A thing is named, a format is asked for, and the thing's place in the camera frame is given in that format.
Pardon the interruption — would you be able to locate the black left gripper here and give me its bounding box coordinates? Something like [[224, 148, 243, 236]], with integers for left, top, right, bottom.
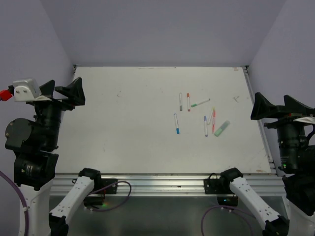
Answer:
[[33, 76, 85, 147]]

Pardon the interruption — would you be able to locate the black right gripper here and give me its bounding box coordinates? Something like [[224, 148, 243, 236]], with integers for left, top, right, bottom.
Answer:
[[252, 89, 315, 168]]

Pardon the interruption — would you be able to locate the orange capped white pen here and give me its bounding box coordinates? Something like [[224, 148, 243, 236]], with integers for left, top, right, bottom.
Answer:
[[187, 93, 190, 112]]

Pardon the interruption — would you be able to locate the grey capped white pen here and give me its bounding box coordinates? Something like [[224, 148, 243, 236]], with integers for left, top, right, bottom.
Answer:
[[179, 93, 183, 111]]

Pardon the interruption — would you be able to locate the blue capped white pen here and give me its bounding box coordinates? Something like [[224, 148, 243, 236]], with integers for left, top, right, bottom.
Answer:
[[174, 113, 180, 134]]

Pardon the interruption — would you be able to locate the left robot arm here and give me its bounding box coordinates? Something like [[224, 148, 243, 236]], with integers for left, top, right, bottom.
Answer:
[[0, 78, 102, 236]]

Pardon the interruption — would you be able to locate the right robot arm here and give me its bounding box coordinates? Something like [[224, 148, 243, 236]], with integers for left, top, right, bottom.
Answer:
[[219, 92, 315, 236]]

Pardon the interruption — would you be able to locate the pink capped pen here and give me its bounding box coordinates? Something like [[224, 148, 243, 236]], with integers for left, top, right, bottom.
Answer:
[[212, 109, 216, 134]]

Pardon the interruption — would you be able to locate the yellow capped white pen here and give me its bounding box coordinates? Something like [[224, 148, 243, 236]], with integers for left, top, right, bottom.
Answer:
[[207, 107, 215, 125]]

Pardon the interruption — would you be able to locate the green capped white pen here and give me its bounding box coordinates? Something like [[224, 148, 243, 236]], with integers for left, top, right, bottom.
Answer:
[[190, 98, 211, 108]]

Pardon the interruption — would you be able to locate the purple capped white pen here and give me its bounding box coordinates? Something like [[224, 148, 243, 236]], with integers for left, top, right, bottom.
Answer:
[[203, 116, 208, 137]]

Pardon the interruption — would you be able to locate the green highlighter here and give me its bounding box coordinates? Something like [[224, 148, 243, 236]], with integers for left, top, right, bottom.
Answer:
[[214, 120, 230, 137]]

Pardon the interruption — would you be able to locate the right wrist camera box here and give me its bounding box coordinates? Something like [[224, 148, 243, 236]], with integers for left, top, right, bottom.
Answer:
[[294, 117, 315, 124]]

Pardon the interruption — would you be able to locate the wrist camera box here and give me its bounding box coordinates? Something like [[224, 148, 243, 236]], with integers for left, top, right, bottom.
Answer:
[[294, 117, 315, 124], [12, 78, 51, 102]]

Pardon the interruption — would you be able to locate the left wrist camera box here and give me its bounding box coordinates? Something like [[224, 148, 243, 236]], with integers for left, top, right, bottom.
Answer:
[[12, 78, 51, 102]]

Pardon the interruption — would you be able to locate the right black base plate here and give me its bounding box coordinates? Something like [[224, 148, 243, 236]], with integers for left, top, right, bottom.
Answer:
[[203, 173, 239, 207]]

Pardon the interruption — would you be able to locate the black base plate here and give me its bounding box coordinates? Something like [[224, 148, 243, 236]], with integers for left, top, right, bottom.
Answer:
[[83, 178, 118, 208], [203, 173, 239, 207]]

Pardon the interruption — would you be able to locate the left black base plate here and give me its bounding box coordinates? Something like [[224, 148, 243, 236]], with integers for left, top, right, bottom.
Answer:
[[83, 178, 118, 208]]

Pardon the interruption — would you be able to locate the aluminium front rail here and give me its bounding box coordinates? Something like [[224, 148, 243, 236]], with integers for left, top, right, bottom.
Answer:
[[49, 173, 288, 197]]

